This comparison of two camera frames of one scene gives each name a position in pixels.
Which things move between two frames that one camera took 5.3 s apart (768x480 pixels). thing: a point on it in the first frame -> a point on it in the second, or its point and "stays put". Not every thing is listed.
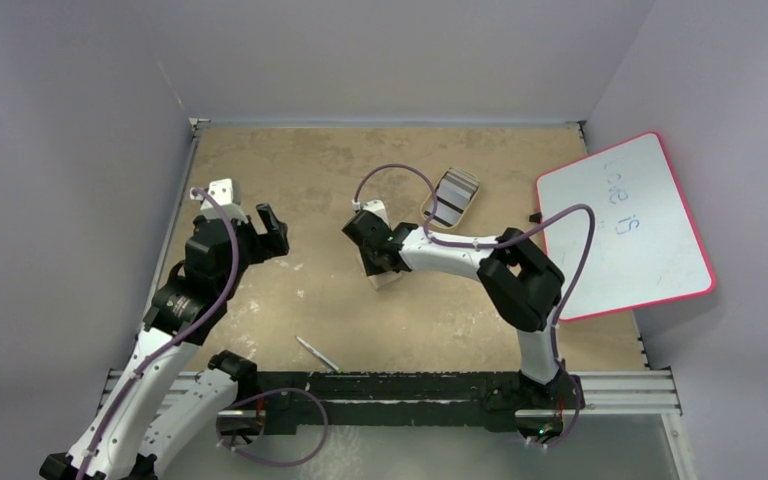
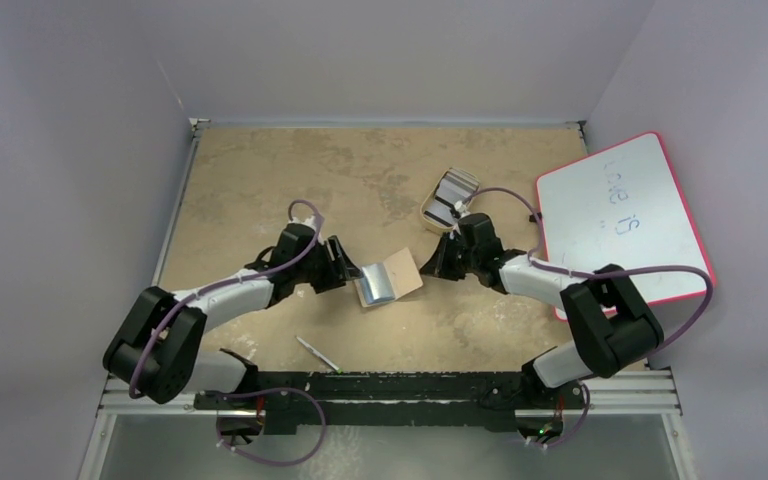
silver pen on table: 316,353 stays put
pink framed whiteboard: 644,249 stays put
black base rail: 407,401 stays put
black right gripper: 371,248 -> 446,258
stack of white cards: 454,193 stays put
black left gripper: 268,245 -> 338,271
